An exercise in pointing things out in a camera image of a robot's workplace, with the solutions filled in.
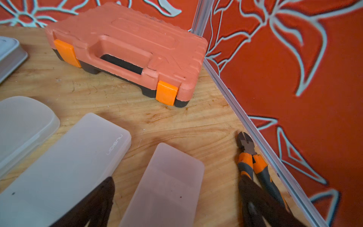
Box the translucent frosted pencil case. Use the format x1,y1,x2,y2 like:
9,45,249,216
1,96,60,179

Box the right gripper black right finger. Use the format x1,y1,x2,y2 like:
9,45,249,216
238,175,304,227

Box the orange handled pliers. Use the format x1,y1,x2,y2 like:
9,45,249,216
236,131,291,213

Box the orange plastic tool case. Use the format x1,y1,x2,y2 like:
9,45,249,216
45,2,208,108

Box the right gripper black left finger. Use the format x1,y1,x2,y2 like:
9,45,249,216
52,177,115,227

